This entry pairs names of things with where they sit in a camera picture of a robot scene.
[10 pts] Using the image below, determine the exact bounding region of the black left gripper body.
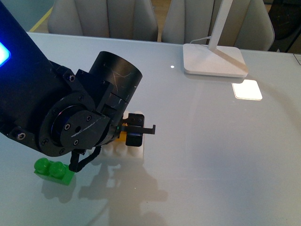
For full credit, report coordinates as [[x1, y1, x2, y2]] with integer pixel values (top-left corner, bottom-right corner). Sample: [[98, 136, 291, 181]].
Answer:
[[75, 51, 143, 150]]

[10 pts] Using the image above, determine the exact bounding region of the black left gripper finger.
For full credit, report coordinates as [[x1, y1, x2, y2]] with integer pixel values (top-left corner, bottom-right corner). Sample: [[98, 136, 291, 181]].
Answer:
[[122, 125, 156, 146], [122, 113, 145, 127]]

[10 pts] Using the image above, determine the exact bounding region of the yellow two-stud block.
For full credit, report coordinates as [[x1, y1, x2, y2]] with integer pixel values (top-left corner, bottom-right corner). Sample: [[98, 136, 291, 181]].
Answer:
[[115, 131, 127, 143]]

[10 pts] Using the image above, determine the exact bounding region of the white studded base plate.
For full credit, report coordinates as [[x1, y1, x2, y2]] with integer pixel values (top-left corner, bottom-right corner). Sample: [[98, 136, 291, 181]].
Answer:
[[98, 110, 145, 165]]

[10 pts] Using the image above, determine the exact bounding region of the green two-stud block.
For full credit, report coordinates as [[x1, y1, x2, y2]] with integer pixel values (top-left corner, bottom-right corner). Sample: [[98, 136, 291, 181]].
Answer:
[[34, 158, 75, 186]]

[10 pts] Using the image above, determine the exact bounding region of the beige left chair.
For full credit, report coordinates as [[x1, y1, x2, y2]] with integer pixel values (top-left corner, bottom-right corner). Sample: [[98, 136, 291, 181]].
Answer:
[[48, 0, 158, 41]]

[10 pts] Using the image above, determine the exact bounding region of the beige chair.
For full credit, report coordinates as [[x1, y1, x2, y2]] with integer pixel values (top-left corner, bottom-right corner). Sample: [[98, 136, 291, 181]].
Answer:
[[48, 0, 158, 41], [161, 0, 275, 51]]

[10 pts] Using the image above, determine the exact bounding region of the white desk lamp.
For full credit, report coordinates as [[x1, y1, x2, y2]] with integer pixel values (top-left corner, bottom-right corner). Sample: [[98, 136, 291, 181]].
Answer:
[[183, 0, 248, 78]]

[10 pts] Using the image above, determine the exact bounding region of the beige right chair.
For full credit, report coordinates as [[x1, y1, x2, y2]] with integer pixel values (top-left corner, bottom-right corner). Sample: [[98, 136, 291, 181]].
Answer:
[[161, 0, 275, 51]]

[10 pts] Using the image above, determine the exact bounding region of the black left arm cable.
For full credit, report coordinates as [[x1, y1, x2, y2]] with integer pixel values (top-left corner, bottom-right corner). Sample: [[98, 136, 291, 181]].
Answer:
[[68, 146, 102, 172]]

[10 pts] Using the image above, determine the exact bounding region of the white lamp cable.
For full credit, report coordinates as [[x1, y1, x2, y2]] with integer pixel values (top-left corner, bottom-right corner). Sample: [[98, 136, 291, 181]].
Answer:
[[189, 36, 212, 45]]

